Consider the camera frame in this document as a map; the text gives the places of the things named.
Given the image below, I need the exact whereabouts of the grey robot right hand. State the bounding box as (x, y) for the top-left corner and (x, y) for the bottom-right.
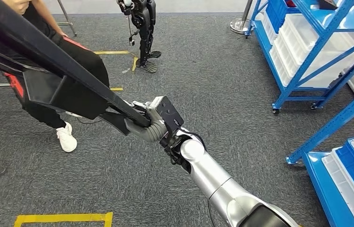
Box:
(123, 100), (163, 140)

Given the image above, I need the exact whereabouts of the black plastic frame part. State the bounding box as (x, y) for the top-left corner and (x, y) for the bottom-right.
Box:
(0, 0), (152, 137)

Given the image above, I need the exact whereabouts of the blue metal shelf rack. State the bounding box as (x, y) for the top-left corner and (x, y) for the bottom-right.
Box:
(285, 87), (354, 227)
(245, 0), (354, 115)

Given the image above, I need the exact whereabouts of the person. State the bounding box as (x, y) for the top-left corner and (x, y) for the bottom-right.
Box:
(0, 0), (111, 153)

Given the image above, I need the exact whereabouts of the silver stanchion base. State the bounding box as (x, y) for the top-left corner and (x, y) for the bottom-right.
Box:
(230, 0), (256, 35)

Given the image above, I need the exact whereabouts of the white plastic bin stack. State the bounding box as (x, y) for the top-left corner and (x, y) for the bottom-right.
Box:
(269, 14), (354, 88)

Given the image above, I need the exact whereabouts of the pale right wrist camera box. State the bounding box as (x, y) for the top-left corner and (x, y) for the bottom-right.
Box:
(147, 95), (165, 111)

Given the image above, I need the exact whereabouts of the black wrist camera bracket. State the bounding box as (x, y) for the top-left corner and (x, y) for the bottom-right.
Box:
(155, 96), (185, 148)

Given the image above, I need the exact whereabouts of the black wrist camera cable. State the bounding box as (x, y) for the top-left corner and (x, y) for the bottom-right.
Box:
(176, 126), (208, 153)

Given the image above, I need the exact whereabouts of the steel frame leg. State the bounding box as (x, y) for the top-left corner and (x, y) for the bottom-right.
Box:
(56, 0), (78, 37)

